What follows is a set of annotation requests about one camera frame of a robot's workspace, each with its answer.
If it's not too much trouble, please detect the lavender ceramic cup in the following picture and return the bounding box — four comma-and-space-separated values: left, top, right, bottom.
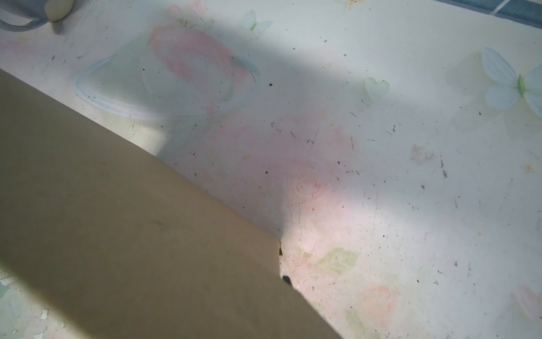
1, 0, 76, 32

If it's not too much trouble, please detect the brown cardboard box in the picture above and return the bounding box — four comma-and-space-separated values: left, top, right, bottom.
1, 72, 337, 338

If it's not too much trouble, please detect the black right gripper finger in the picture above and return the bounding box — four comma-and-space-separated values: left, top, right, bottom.
282, 275, 293, 286

